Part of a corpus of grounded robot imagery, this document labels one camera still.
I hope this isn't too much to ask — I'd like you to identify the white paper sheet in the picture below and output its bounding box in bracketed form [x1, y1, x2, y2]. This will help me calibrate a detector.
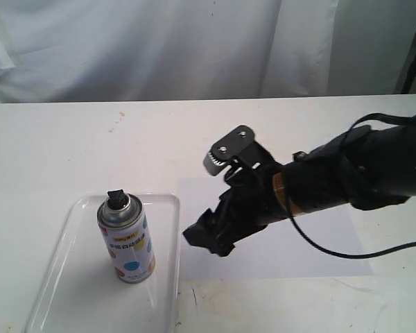
[177, 178, 373, 280]

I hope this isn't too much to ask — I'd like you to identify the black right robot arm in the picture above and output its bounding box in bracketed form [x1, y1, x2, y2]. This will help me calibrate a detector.
[184, 113, 416, 257]

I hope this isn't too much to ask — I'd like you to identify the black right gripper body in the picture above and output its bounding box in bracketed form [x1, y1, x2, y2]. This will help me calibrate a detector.
[207, 166, 288, 243]

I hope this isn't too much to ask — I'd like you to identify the colourful spray can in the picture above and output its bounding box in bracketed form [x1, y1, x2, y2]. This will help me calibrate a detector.
[96, 189, 155, 284]

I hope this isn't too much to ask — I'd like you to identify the white backdrop curtain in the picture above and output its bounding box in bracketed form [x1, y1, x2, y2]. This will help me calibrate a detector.
[0, 1, 416, 103]

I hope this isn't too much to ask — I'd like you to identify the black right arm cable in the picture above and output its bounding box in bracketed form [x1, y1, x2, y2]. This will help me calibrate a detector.
[280, 112, 416, 259]

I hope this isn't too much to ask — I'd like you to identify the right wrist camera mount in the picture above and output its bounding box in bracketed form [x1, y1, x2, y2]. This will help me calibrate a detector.
[203, 125, 275, 176]

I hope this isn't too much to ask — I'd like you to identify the clear plastic tray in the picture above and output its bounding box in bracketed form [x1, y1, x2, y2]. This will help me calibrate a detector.
[24, 194, 180, 332]

